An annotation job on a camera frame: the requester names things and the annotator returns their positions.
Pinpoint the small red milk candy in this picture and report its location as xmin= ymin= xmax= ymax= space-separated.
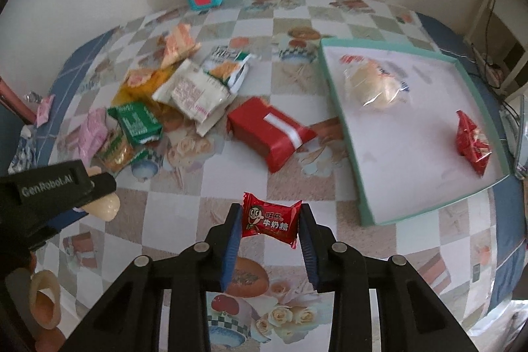
xmin=242 ymin=192 xmax=303 ymax=248

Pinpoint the large red snack bag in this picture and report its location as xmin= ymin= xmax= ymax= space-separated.
xmin=455 ymin=110 xmax=492 ymax=177

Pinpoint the orange white snack packet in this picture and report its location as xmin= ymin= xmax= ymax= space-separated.
xmin=160 ymin=23 xmax=201 ymax=69

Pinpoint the white green cracker packet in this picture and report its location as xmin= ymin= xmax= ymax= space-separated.
xmin=201 ymin=46 xmax=256 ymax=94

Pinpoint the cream bread roll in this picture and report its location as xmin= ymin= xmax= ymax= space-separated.
xmin=339 ymin=54 xmax=411 ymax=110

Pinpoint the small pink candy wrapper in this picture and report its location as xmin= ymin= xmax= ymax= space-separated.
xmin=36 ymin=95 xmax=55 ymax=128

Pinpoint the pink wrapped snack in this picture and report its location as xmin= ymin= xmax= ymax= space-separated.
xmin=73 ymin=107 xmax=108 ymax=168

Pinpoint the clear green biscuit packet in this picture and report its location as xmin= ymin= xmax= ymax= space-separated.
xmin=96 ymin=125 xmax=135 ymax=176

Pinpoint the green snack packet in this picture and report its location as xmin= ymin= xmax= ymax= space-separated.
xmin=107 ymin=102 xmax=163 ymax=146

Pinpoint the yellow orange snack bag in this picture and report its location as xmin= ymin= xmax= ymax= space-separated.
xmin=111 ymin=66 xmax=176 ymax=110

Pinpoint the checkered patterned tablecloth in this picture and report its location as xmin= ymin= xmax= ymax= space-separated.
xmin=36 ymin=0 xmax=524 ymax=334

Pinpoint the teal cardboard box tray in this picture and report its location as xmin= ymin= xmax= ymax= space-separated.
xmin=318 ymin=38 xmax=511 ymax=225

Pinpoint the white printed snack packet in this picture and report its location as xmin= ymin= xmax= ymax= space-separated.
xmin=152 ymin=59 xmax=236 ymax=137

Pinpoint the red wrapped tissue pack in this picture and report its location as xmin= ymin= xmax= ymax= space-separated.
xmin=226 ymin=96 xmax=317 ymax=173

